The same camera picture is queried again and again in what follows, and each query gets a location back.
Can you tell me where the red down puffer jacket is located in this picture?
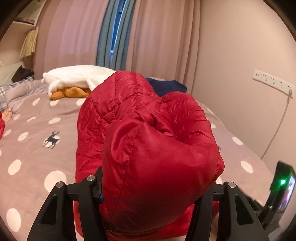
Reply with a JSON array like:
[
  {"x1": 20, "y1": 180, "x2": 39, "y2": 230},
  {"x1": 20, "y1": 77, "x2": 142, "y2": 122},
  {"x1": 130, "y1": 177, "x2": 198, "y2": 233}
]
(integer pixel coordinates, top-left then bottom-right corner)
[{"x1": 75, "y1": 71, "x2": 224, "y2": 240}]

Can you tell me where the grey polka dot bedspread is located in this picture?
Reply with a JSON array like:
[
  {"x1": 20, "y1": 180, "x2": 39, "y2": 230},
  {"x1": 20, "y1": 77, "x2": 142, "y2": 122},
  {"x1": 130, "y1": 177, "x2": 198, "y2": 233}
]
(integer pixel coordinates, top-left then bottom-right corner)
[{"x1": 1, "y1": 93, "x2": 273, "y2": 240}]

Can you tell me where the orange garment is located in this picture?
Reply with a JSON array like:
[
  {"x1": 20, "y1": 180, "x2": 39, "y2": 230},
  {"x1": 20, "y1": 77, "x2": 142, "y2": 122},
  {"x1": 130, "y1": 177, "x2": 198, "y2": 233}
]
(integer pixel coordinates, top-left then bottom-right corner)
[{"x1": 50, "y1": 87, "x2": 91, "y2": 100}]

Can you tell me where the plaid grey bedding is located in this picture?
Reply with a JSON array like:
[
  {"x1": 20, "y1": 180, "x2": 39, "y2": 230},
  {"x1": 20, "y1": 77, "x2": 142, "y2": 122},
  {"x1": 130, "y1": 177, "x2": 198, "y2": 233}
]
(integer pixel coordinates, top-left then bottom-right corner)
[{"x1": 1, "y1": 76, "x2": 48, "y2": 113}]

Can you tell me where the white fleece garment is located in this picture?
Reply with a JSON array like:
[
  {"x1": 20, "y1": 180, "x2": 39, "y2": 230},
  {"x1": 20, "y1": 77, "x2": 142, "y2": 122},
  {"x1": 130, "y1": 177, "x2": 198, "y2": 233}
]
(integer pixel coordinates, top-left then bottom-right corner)
[{"x1": 41, "y1": 65, "x2": 115, "y2": 97}]

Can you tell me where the black garment on bed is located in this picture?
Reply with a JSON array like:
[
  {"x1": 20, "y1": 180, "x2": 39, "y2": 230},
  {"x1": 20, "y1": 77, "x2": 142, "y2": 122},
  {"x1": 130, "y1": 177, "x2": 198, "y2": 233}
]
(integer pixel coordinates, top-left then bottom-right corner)
[{"x1": 11, "y1": 66, "x2": 35, "y2": 83}]

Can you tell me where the navy blue fleece garment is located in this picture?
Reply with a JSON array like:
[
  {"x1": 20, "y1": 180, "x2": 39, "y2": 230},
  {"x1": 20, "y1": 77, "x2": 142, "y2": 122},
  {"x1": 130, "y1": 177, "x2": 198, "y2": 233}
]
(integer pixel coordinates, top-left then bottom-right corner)
[{"x1": 146, "y1": 77, "x2": 187, "y2": 97}]

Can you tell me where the tan tassel hanging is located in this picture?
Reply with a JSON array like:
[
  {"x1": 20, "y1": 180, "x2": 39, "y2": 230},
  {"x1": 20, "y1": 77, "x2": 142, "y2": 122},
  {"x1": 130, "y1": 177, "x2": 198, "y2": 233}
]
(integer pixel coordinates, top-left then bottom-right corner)
[{"x1": 20, "y1": 27, "x2": 39, "y2": 58}]

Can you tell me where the pink curtain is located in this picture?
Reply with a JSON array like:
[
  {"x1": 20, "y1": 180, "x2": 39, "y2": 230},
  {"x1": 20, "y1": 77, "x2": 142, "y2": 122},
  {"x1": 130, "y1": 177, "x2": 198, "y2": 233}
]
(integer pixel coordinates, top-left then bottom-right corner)
[{"x1": 33, "y1": 1, "x2": 201, "y2": 91}]

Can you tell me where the teal curtain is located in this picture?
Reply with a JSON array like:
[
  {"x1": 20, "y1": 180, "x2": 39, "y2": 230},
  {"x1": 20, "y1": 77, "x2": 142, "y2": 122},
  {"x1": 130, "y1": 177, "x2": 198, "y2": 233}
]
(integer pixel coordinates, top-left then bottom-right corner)
[{"x1": 96, "y1": 0, "x2": 136, "y2": 70}]

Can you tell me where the white power cable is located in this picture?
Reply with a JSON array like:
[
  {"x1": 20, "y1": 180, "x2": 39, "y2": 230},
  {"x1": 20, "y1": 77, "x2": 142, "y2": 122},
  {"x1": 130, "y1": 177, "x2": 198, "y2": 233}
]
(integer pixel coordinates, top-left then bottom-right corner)
[{"x1": 260, "y1": 89, "x2": 294, "y2": 160}]

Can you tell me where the white wall power strip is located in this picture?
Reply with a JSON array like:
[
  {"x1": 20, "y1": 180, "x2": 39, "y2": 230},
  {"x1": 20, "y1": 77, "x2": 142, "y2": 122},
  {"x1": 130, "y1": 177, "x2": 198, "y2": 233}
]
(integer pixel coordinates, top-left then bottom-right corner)
[{"x1": 252, "y1": 70, "x2": 295, "y2": 98}]

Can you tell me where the white wall shelf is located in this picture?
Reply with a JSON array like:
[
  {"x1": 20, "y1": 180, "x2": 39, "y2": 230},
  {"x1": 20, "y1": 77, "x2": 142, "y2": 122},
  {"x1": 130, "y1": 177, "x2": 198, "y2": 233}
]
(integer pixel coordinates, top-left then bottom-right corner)
[{"x1": 13, "y1": 0, "x2": 47, "y2": 27}]

